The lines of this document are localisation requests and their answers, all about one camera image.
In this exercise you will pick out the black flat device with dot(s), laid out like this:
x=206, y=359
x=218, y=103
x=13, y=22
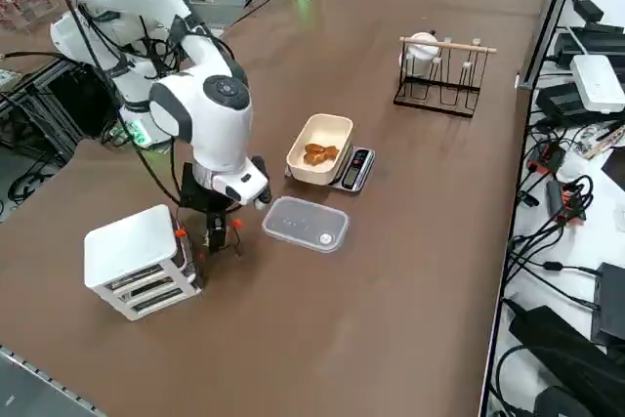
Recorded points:
x=586, y=46

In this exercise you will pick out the cream rectangular container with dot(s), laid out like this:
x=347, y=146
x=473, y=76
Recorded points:
x=312, y=175

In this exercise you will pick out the white three-layer storage frame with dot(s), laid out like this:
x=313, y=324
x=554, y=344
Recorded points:
x=129, y=241

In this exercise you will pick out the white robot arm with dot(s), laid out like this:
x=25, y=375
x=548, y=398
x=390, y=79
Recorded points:
x=220, y=134

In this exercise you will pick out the black power adapter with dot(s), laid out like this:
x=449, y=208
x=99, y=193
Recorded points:
x=561, y=102
x=588, y=9
x=610, y=304

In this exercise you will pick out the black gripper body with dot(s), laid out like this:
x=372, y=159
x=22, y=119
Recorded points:
x=202, y=197

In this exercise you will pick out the white smiley mug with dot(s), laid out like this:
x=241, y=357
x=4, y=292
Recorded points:
x=421, y=63

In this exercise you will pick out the silver digital kitchen scale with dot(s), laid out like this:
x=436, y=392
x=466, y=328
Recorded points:
x=359, y=163

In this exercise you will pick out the white router box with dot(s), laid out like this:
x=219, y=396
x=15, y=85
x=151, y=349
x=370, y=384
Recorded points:
x=598, y=82

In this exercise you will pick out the black hub red ports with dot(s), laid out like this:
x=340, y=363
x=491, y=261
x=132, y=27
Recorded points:
x=547, y=158

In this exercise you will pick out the clear plastic lid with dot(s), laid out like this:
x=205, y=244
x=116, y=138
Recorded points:
x=303, y=221

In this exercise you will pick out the brown pretzel bread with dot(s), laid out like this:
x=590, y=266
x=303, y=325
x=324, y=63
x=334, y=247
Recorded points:
x=317, y=153

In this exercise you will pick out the grey aluminium post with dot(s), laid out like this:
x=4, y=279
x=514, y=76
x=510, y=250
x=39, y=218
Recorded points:
x=553, y=21

